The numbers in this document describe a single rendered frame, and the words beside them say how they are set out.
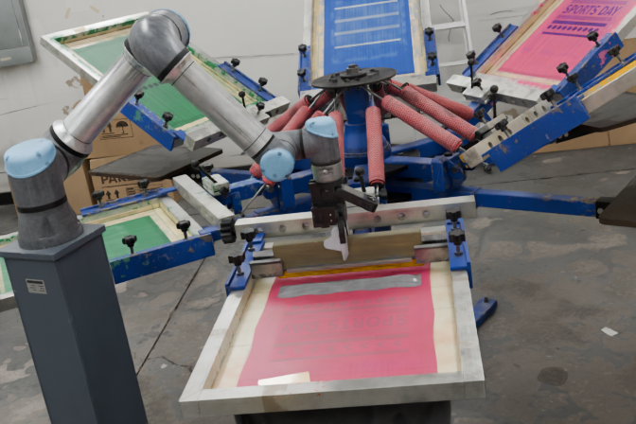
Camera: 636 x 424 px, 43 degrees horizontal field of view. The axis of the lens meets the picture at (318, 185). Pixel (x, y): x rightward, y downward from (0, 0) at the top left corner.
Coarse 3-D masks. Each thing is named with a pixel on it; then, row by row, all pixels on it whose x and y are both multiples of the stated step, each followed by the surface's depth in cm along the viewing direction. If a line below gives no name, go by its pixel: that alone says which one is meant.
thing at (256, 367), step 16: (272, 288) 209; (272, 304) 200; (288, 304) 199; (272, 320) 192; (256, 336) 185; (272, 336) 184; (256, 352) 178; (256, 368) 171; (272, 368) 170; (288, 368) 169; (304, 368) 169; (320, 368) 168; (240, 384) 166; (256, 384) 165
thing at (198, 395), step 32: (224, 320) 187; (224, 352) 178; (192, 384) 162; (288, 384) 157; (320, 384) 155; (352, 384) 154; (384, 384) 152; (416, 384) 150; (448, 384) 150; (480, 384) 149; (192, 416) 158
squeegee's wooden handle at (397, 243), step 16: (288, 240) 210; (304, 240) 208; (320, 240) 207; (352, 240) 206; (368, 240) 205; (384, 240) 205; (400, 240) 204; (416, 240) 204; (288, 256) 209; (304, 256) 208; (320, 256) 208; (336, 256) 208; (352, 256) 207; (368, 256) 207; (384, 256) 206; (400, 256) 206
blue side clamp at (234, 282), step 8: (264, 240) 229; (256, 248) 224; (248, 256) 219; (248, 264) 214; (232, 272) 209; (248, 272) 209; (232, 280) 206; (240, 280) 205; (248, 280) 206; (232, 288) 202; (240, 288) 202
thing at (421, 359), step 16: (352, 272) 211; (368, 272) 210; (384, 272) 208; (400, 272) 207; (416, 272) 205; (400, 288) 198; (416, 288) 197; (416, 304) 189; (432, 304) 187; (416, 320) 181; (432, 320) 180; (416, 336) 174; (432, 336) 173; (416, 352) 168; (432, 352) 167; (336, 368) 167; (352, 368) 166; (368, 368) 165; (384, 368) 164; (400, 368) 163; (416, 368) 162; (432, 368) 161
